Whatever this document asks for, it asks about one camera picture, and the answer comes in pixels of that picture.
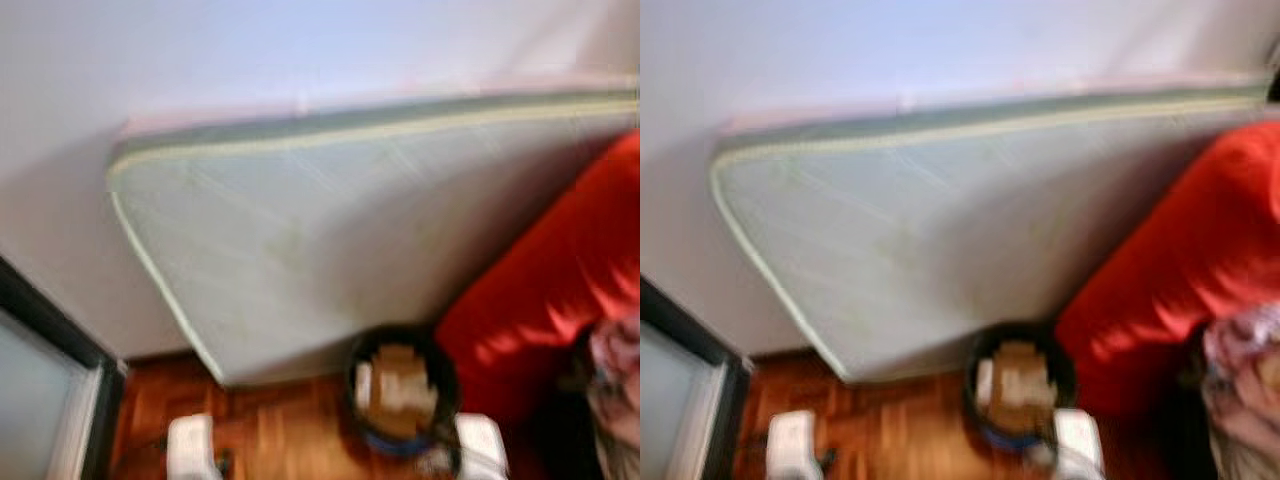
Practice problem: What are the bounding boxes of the black round waste bin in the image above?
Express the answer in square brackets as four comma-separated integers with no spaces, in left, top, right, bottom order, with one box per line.
[345,324,464,461]
[962,321,1080,457]

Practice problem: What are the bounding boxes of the pink cartoon print blanket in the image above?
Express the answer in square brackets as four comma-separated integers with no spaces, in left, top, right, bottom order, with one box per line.
[1200,305,1280,480]
[585,318,641,480]

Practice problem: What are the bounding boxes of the black framed glass panel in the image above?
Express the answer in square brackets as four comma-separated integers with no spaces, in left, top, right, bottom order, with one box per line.
[640,275,752,480]
[0,255,127,480]

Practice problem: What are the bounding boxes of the brown cardboard piece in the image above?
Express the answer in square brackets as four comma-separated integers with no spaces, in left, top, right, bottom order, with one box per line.
[983,341,1053,432]
[362,344,441,437]

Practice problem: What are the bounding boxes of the red pillow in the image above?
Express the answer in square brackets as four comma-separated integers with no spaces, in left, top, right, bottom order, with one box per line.
[1055,120,1280,421]
[435,130,641,421]

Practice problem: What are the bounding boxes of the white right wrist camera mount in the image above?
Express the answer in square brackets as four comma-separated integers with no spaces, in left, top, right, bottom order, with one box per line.
[455,413,511,480]
[1052,408,1107,480]

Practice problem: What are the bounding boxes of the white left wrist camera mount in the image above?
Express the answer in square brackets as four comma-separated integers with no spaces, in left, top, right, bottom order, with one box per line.
[165,413,223,480]
[765,410,826,480]

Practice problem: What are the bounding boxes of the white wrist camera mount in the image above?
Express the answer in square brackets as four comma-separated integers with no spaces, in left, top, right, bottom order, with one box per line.
[455,413,511,480]
[765,410,826,480]
[1052,408,1107,480]
[165,413,223,480]

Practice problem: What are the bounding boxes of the blue plastic ring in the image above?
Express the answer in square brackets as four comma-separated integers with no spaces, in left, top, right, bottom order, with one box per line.
[368,428,433,459]
[980,425,1041,454]

